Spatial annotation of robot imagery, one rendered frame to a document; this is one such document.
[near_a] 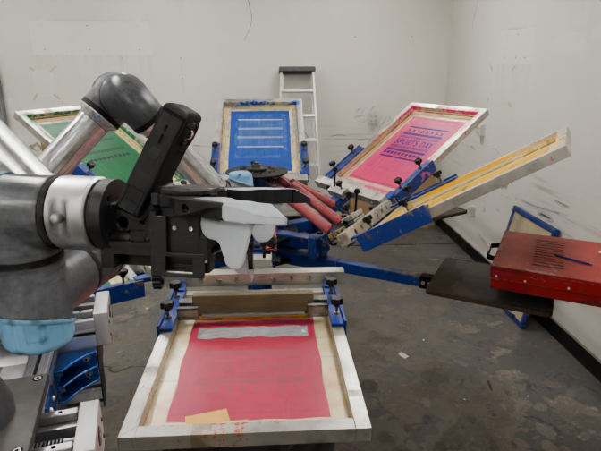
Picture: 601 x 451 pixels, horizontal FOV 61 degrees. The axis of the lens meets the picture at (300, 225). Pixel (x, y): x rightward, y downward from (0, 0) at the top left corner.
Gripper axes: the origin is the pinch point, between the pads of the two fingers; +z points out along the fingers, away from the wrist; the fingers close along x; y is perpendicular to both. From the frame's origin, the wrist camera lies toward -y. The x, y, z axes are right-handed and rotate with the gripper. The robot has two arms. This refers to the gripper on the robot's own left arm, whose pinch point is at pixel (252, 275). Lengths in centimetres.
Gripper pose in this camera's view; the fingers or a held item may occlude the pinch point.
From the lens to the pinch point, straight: 174.3
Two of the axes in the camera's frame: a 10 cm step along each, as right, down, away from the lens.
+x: 0.7, 3.1, -9.5
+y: -10.0, 0.4, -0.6
